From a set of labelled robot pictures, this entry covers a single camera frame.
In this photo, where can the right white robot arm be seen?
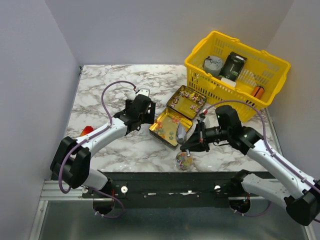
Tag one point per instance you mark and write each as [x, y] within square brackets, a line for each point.
[295, 191]

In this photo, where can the hinged candy tin box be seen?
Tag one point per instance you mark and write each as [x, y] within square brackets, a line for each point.
[182, 108]

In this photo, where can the black product box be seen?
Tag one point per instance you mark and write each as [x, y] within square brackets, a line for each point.
[233, 66]

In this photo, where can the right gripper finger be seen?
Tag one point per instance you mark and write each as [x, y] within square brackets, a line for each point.
[195, 146]
[197, 136]

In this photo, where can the white box in basket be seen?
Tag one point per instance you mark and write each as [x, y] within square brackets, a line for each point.
[228, 82]

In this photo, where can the grey tape roll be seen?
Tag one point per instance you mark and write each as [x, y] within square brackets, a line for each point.
[213, 65]

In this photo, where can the orange red toy fruit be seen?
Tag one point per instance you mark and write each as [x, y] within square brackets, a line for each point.
[88, 129]

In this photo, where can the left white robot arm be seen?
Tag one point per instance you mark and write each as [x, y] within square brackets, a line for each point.
[71, 163]

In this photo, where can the silver metal scoop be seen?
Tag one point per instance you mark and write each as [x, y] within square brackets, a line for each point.
[181, 134]

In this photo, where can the orange cylinder bottle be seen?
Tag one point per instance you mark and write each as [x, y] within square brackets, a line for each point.
[257, 92]

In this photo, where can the clear glass jar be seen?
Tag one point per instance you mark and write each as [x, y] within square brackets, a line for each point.
[183, 162]

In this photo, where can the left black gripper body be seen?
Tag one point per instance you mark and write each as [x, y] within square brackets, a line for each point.
[148, 118]

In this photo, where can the aluminium frame rail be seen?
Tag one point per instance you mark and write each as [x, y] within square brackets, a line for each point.
[51, 192]

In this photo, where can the yellow plastic basket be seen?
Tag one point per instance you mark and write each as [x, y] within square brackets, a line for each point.
[261, 68]

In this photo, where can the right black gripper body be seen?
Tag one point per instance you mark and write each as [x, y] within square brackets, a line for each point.
[215, 133]

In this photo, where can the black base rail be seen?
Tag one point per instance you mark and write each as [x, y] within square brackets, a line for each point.
[168, 190]

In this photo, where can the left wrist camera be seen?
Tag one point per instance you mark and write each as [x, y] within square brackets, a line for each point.
[142, 91]

